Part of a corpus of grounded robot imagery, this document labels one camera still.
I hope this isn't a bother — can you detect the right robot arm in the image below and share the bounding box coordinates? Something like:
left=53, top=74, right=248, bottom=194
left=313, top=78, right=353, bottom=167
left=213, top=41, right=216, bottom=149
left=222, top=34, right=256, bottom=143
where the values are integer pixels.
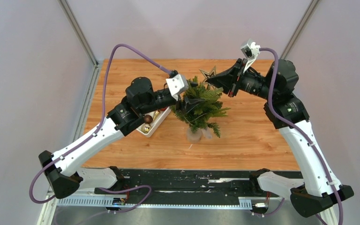
left=205, top=59, right=354, bottom=218

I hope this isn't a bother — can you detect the gold ball ornament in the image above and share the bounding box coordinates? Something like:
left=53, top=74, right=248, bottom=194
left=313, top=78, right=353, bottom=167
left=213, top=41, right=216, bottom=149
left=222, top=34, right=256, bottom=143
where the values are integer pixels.
left=140, top=124, right=151, bottom=134

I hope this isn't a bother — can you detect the purple cable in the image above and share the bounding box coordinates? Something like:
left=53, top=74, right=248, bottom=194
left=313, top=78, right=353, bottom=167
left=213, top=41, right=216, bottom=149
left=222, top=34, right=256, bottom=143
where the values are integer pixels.
left=29, top=43, right=176, bottom=215
left=259, top=47, right=345, bottom=225

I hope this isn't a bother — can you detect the right aluminium frame post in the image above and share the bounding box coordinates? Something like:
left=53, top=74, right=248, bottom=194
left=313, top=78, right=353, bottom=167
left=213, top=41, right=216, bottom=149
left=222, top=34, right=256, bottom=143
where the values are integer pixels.
left=280, top=0, right=321, bottom=60

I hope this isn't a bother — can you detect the small green christmas tree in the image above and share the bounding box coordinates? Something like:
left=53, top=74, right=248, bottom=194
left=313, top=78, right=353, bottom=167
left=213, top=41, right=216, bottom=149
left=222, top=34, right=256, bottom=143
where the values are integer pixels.
left=171, top=76, right=230, bottom=143

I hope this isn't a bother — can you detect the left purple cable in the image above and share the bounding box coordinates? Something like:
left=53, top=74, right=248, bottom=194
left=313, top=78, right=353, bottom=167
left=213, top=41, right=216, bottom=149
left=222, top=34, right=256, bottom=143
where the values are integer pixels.
left=29, top=43, right=176, bottom=215

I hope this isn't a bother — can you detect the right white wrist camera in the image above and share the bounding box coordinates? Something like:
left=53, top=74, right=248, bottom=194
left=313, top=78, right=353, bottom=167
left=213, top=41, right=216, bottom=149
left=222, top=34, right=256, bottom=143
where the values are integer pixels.
left=240, top=39, right=261, bottom=72

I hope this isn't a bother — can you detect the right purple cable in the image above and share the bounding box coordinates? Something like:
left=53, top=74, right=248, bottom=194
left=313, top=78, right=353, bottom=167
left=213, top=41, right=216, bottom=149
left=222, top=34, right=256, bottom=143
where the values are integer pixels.
left=259, top=47, right=345, bottom=225

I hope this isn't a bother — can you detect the white slotted cable duct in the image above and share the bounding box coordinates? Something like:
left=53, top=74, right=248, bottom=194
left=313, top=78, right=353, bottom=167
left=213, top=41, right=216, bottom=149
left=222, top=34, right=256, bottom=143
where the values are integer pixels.
left=57, top=196, right=253, bottom=210

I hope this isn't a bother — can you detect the silver star ornament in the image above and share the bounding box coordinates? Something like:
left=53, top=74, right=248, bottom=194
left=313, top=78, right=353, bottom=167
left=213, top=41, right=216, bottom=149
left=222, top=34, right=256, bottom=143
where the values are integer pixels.
left=199, top=66, right=217, bottom=85

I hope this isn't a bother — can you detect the left aluminium frame post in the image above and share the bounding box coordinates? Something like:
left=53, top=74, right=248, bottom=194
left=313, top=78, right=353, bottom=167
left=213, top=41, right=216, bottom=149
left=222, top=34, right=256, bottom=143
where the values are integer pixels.
left=58, top=0, right=99, bottom=67

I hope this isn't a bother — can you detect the clear battery box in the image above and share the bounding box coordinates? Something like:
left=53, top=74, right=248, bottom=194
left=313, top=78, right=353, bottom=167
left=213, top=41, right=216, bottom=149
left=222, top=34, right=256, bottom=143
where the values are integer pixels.
left=201, top=128, right=213, bottom=139

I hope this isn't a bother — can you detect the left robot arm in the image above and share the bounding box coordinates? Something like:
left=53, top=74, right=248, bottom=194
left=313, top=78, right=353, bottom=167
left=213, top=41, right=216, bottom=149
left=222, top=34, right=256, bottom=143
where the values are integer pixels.
left=39, top=75, right=198, bottom=199

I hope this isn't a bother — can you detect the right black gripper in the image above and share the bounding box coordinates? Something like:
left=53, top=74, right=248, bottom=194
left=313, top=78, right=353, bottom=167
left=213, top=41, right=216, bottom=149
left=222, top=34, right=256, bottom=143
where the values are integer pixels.
left=207, top=58, right=276, bottom=100

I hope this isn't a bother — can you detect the aluminium frame post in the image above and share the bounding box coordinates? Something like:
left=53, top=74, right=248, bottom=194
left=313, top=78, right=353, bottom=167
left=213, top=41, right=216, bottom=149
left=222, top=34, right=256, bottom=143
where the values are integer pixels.
left=280, top=0, right=321, bottom=60
left=58, top=0, right=99, bottom=67

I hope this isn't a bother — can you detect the white ornament tray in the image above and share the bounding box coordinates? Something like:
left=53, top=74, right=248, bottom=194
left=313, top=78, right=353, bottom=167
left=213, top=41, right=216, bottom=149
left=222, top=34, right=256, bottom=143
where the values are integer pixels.
left=136, top=107, right=171, bottom=138

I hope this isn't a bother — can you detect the dark brown ball ornament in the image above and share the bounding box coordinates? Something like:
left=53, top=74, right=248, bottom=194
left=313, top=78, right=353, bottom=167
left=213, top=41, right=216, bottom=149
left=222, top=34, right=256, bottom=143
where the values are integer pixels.
left=143, top=114, right=153, bottom=124

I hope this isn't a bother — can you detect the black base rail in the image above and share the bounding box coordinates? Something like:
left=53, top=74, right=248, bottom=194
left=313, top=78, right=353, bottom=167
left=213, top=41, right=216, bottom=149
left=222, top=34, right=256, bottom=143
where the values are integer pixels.
left=109, top=169, right=267, bottom=206

